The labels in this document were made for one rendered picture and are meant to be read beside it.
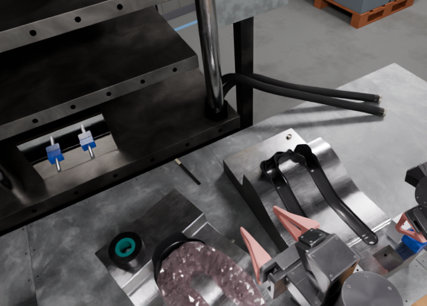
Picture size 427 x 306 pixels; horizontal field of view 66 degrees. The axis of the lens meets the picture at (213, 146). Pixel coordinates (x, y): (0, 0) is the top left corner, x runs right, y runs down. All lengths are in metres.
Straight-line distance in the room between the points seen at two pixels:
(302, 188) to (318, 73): 2.01
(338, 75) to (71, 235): 2.33
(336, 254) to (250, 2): 1.00
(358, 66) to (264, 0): 1.81
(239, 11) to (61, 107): 0.67
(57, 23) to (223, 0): 0.53
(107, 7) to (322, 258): 0.82
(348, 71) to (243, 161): 2.01
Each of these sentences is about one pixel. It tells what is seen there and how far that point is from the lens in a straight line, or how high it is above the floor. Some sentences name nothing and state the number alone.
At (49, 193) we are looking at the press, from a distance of 1.23.
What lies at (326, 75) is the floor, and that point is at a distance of 2.82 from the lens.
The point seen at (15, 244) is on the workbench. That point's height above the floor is 0.80.
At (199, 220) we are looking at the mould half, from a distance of 0.87.
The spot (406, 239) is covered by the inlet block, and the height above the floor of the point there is 0.93.
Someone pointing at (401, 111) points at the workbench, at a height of 0.80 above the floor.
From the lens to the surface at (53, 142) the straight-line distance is 1.17.
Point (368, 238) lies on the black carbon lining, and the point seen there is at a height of 0.88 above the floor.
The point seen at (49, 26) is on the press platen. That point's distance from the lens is 0.98.
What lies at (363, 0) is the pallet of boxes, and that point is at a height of 0.26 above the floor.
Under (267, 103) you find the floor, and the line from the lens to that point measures 2.51.
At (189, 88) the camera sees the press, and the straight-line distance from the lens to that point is 1.42.
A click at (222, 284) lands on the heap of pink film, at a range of 0.79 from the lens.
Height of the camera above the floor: 1.65
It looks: 48 degrees down
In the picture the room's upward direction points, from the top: 7 degrees counter-clockwise
